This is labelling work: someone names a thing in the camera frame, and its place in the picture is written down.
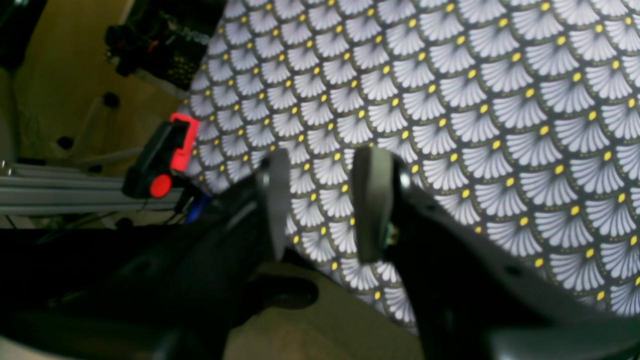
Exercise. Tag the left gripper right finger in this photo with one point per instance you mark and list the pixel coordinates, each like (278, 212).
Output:
(471, 300)

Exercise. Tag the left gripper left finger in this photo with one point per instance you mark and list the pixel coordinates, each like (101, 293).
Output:
(179, 299)

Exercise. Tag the red black table clamp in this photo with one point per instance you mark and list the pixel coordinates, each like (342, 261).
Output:
(167, 153)

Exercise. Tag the fan-patterned purple tablecloth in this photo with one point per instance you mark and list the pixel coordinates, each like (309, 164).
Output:
(520, 116)

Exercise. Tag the aluminium frame rail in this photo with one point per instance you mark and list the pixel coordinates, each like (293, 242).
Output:
(27, 189)

